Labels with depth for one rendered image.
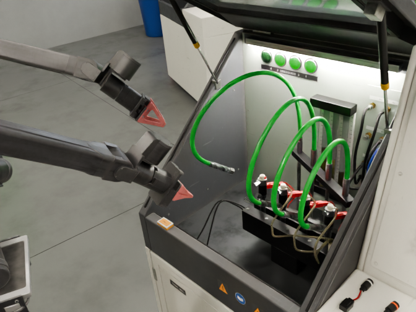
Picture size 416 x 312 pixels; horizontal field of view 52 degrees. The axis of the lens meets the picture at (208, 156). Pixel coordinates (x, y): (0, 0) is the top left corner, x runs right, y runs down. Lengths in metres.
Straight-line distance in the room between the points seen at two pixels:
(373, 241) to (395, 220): 0.09
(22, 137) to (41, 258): 2.21
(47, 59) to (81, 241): 1.87
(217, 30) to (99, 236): 2.14
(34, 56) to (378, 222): 1.03
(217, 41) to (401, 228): 3.17
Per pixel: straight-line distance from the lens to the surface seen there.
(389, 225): 1.16
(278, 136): 1.62
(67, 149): 0.86
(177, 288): 1.59
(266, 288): 1.22
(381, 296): 1.20
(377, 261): 1.21
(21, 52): 1.34
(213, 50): 4.08
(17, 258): 1.35
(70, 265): 2.85
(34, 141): 0.83
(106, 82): 1.21
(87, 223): 3.13
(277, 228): 1.34
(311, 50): 1.38
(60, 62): 1.28
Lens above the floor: 1.86
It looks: 31 degrees down
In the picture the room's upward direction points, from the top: 6 degrees counter-clockwise
